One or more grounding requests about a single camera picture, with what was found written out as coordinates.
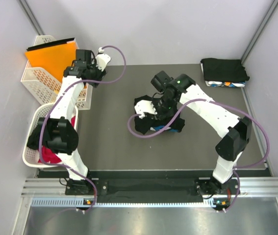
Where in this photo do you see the black t shirt flower print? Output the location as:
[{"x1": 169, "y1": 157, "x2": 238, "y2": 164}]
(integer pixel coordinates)
[{"x1": 134, "y1": 104, "x2": 185, "y2": 135}]

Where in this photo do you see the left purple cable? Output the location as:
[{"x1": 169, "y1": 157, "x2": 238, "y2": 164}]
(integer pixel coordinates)
[{"x1": 38, "y1": 46, "x2": 127, "y2": 212}]

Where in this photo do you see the white perforated file organizer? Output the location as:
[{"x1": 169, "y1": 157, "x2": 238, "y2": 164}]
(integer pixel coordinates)
[{"x1": 21, "y1": 35, "x2": 93, "y2": 110}]

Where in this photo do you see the red garment in basket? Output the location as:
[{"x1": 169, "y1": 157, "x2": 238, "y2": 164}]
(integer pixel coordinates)
[{"x1": 38, "y1": 116, "x2": 76, "y2": 164}]

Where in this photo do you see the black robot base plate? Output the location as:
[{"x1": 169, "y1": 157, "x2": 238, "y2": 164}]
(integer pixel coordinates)
[{"x1": 64, "y1": 170, "x2": 239, "y2": 204}]

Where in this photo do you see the orange folder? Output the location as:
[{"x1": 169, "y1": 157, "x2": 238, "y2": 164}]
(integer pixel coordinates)
[{"x1": 25, "y1": 40, "x2": 78, "y2": 82}]

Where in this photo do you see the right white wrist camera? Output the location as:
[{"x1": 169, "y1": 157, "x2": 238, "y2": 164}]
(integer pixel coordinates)
[{"x1": 134, "y1": 100, "x2": 157, "y2": 119}]

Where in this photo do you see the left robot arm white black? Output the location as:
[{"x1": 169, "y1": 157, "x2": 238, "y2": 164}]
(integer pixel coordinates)
[{"x1": 38, "y1": 47, "x2": 111, "y2": 194}]

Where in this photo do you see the aluminium frame rail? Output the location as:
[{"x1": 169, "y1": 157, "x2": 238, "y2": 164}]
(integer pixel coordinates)
[{"x1": 21, "y1": 177, "x2": 278, "y2": 209}]

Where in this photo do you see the white oval laundry basket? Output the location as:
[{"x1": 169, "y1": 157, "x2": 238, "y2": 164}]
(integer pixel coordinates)
[{"x1": 22, "y1": 102, "x2": 79, "y2": 168}]

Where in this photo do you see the black garment in basket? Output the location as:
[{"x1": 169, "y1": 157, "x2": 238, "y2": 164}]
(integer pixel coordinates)
[{"x1": 26, "y1": 128, "x2": 41, "y2": 150}]

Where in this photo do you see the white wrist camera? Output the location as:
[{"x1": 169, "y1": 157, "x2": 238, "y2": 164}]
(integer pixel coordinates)
[
  {"x1": 95, "y1": 47, "x2": 111, "y2": 71},
  {"x1": 134, "y1": 100, "x2": 157, "y2": 119}
]

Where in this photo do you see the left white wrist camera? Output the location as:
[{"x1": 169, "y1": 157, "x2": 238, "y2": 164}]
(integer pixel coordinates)
[{"x1": 95, "y1": 47, "x2": 111, "y2": 71}]

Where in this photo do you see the black folder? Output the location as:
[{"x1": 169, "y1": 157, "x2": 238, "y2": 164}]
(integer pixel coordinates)
[{"x1": 26, "y1": 38, "x2": 75, "y2": 51}]

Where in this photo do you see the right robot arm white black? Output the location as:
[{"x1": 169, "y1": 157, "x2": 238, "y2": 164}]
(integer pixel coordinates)
[{"x1": 151, "y1": 70, "x2": 252, "y2": 194}]

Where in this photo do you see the folded black t shirt stack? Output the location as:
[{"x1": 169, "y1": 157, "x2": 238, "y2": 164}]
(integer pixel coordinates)
[{"x1": 200, "y1": 58, "x2": 250, "y2": 88}]

